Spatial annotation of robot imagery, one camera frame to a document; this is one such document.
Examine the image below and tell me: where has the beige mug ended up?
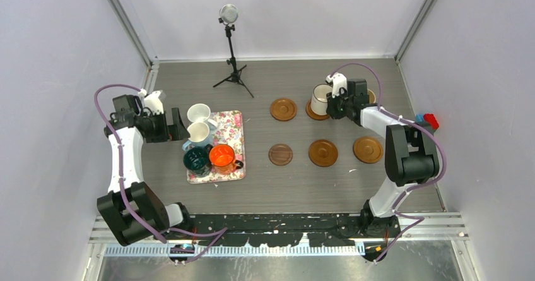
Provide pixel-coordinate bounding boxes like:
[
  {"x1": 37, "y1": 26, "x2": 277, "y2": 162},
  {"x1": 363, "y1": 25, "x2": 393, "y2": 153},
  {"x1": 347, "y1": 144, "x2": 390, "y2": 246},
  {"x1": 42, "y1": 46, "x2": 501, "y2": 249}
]
[{"x1": 367, "y1": 89, "x2": 377, "y2": 104}]

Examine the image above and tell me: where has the cream brown-rim mug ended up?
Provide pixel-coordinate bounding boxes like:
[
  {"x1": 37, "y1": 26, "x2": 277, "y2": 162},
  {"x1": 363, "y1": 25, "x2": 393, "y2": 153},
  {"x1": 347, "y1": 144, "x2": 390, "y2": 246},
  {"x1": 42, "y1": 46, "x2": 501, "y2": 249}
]
[{"x1": 310, "y1": 84, "x2": 332, "y2": 116}]

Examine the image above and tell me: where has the light brown wooden coaster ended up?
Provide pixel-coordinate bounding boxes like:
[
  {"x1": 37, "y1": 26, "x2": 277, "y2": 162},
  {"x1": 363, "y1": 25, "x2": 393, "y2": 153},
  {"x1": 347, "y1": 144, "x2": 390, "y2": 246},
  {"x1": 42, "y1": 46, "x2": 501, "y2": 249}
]
[{"x1": 305, "y1": 100, "x2": 329, "y2": 121}]

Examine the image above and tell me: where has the small orange-brown coaster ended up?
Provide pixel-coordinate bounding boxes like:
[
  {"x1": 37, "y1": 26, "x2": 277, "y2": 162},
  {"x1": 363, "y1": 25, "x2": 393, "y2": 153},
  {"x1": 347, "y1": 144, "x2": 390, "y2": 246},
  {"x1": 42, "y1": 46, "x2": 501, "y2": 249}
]
[{"x1": 353, "y1": 136, "x2": 384, "y2": 164}]

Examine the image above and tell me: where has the matte brown wooden coaster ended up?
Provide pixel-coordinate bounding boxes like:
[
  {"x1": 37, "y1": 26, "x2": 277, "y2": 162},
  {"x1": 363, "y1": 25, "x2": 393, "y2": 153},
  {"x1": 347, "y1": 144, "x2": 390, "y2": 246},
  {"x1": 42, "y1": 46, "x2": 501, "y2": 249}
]
[{"x1": 308, "y1": 140, "x2": 338, "y2": 167}]

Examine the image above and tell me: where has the glossy brown wooden coaster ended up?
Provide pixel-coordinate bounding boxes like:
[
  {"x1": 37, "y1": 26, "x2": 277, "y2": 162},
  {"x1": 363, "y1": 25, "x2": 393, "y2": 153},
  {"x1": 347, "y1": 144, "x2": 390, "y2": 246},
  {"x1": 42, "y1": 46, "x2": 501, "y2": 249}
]
[{"x1": 269, "y1": 98, "x2": 298, "y2": 121}]

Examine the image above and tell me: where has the light blue white mug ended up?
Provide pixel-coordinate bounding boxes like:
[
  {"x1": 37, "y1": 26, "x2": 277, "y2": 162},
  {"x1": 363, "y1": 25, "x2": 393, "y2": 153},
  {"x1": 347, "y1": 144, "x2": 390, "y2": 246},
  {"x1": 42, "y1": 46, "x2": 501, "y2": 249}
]
[{"x1": 182, "y1": 122, "x2": 214, "y2": 151}]

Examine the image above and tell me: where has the dark green mug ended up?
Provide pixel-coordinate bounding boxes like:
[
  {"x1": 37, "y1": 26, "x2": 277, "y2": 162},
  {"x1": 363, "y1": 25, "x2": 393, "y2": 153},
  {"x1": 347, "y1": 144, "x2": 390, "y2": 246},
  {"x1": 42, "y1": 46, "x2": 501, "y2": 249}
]
[{"x1": 183, "y1": 145, "x2": 212, "y2": 177}]

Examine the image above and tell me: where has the dark walnut small coaster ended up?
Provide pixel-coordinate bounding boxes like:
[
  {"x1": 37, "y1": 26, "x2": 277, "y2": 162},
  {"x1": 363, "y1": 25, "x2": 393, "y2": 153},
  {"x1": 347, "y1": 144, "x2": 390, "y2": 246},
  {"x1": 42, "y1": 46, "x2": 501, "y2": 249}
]
[{"x1": 268, "y1": 143, "x2": 293, "y2": 166}]

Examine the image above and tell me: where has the orange mug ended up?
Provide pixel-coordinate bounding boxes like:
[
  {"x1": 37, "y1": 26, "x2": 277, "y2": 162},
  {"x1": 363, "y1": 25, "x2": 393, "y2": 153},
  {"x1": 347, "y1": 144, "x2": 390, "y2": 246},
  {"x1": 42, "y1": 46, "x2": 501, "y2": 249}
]
[{"x1": 209, "y1": 144, "x2": 244, "y2": 175}]

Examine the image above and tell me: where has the floral serving tray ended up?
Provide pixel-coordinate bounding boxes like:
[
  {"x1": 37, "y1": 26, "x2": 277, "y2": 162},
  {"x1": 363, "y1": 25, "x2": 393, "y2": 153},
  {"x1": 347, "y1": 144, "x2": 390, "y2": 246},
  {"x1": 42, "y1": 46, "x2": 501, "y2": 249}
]
[{"x1": 187, "y1": 111, "x2": 245, "y2": 184}]

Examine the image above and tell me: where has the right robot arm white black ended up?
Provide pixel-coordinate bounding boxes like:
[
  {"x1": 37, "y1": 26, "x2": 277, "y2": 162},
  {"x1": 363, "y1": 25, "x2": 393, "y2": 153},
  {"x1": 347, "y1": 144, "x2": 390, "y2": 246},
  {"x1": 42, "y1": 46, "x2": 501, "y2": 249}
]
[{"x1": 326, "y1": 73, "x2": 440, "y2": 237}]

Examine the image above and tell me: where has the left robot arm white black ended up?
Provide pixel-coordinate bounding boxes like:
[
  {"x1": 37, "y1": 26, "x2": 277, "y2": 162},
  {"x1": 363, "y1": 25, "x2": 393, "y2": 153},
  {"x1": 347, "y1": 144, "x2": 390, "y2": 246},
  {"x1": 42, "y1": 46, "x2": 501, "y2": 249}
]
[{"x1": 97, "y1": 90, "x2": 194, "y2": 246}]

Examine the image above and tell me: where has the colourful toy brick stack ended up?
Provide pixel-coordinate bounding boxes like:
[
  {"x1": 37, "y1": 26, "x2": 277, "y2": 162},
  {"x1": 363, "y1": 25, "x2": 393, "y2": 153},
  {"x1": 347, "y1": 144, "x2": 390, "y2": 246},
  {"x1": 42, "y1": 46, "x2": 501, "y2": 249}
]
[{"x1": 415, "y1": 113, "x2": 440, "y2": 131}]

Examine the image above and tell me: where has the microphone on black tripod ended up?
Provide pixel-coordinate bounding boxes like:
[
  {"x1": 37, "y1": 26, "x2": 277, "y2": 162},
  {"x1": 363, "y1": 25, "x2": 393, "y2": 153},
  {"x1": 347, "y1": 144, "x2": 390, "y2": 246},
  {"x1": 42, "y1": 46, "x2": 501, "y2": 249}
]
[{"x1": 213, "y1": 4, "x2": 254, "y2": 98}]

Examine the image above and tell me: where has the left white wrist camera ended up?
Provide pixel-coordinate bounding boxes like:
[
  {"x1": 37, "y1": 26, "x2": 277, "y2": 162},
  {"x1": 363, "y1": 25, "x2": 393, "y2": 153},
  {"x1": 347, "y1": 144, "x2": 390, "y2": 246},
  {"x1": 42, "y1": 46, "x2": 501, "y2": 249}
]
[{"x1": 138, "y1": 89, "x2": 166, "y2": 115}]

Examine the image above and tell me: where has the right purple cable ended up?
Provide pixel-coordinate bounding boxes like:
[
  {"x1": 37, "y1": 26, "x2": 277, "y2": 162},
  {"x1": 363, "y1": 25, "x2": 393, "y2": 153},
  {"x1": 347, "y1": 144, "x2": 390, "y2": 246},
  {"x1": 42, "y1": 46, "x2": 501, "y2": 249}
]
[{"x1": 325, "y1": 63, "x2": 447, "y2": 265}]

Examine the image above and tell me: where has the aluminium frame rail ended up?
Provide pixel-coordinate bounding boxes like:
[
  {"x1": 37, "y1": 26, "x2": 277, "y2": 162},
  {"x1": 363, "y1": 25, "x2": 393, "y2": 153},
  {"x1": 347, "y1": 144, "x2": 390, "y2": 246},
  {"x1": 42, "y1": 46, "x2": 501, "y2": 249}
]
[{"x1": 89, "y1": 212, "x2": 469, "y2": 259}]

